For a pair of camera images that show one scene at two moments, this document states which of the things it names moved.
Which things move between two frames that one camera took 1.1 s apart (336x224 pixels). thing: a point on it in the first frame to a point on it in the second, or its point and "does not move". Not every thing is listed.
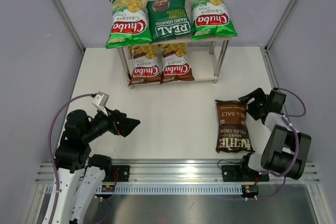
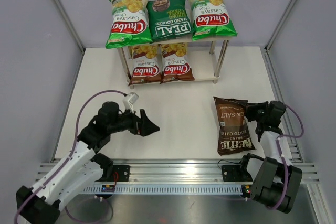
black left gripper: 128,124 to 145,127
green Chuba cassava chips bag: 130,23 does not move
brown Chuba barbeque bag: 175,64 does not move
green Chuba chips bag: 209,15 does not move
